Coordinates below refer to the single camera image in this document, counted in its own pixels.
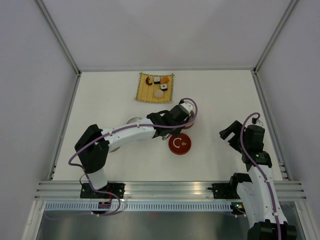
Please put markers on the white slotted cable duct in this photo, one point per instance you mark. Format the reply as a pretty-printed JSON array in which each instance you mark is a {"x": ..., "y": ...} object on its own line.
[{"x": 139, "y": 206}]

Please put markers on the aluminium front rail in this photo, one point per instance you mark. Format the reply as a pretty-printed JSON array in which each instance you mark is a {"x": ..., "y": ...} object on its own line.
[{"x": 160, "y": 191}]

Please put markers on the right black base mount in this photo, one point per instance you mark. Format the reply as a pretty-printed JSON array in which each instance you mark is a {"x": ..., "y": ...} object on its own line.
[{"x": 223, "y": 191}]

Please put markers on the red lunch box lid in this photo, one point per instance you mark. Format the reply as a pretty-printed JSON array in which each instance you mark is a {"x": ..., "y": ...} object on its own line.
[{"x": 180, "y": 145}]

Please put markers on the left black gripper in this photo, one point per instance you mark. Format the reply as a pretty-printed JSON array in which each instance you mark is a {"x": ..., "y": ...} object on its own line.
[{"x": 176, "y": 132}]

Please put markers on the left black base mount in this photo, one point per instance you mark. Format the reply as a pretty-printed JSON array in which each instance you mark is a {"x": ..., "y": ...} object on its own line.
[{"x": 111, "y": 190}]

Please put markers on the aluminium frame post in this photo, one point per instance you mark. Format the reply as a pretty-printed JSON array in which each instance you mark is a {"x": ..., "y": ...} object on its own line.
[
  {"x": 275, "y": 34},
  {"x": 57, "y": 35}
]

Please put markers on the metal tongs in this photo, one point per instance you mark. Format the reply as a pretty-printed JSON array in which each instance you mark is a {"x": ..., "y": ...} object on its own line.
[{"x": 166, "y": 137}]

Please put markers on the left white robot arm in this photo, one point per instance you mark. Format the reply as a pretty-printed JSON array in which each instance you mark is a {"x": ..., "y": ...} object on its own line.
[{"x": 95, "y": 143}]

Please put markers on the orange carrot piece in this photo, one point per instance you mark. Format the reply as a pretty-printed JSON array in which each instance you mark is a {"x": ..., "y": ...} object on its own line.
[{"x": 165, "y": 80}]

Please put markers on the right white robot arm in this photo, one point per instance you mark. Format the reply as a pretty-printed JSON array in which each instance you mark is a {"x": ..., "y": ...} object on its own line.
[{"x": 256, "y": 187}]

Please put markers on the white bun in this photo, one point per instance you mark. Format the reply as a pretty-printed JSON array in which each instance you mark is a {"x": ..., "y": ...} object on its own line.
[{"x": 158, "y": 94}]

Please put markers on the right aluminium frame post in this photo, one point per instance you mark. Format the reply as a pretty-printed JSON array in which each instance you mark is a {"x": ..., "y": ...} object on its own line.
[{"x": 275, "y": 34}]

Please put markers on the left aluminium frame post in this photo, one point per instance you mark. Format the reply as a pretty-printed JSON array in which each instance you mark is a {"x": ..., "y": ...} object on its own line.
[{"x": 57, "y": 35}]

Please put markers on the beige lunch box container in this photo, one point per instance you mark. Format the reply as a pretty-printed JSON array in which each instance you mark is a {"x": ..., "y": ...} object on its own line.
[{"x": 133, "y": 120}]

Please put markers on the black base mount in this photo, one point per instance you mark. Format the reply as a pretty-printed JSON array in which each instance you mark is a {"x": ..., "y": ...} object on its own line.
[
  {"x": 223, "y": 191},
  {"x": 111, "y": 190}
]

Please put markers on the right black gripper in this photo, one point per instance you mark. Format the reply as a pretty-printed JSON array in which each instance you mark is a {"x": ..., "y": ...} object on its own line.
[{"x": 235, "y": 127}]

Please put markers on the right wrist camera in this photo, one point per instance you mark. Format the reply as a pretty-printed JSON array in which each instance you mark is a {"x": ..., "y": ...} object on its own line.
[{"x": 257, "y": 122}]

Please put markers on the sushi roll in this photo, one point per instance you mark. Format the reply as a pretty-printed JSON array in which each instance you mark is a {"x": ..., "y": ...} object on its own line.
[
  {"x": 156, "y": 80},
  {"x": 164, "y": 87}
]

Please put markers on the dark red sausage piece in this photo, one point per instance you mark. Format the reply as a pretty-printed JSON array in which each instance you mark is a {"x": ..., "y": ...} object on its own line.
[{"x": 148, "y": 81}]

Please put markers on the yellow bamboo mat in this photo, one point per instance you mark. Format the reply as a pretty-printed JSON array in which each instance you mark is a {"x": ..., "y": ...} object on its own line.
[{"x": 145, "y": 93}]

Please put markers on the red lunch box container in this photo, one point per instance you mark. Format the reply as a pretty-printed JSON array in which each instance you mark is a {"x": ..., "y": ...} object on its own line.
[{"x": 190, "y": 122}]

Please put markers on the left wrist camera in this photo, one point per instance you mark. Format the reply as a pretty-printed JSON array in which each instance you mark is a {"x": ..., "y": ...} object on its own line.
[{"x": 187, "y": 107}]

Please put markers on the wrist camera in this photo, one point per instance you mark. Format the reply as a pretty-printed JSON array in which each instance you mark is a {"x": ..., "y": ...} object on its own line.
[
  {"x": 187, "y": 107},
  {"x": 257, "y": 122}
]

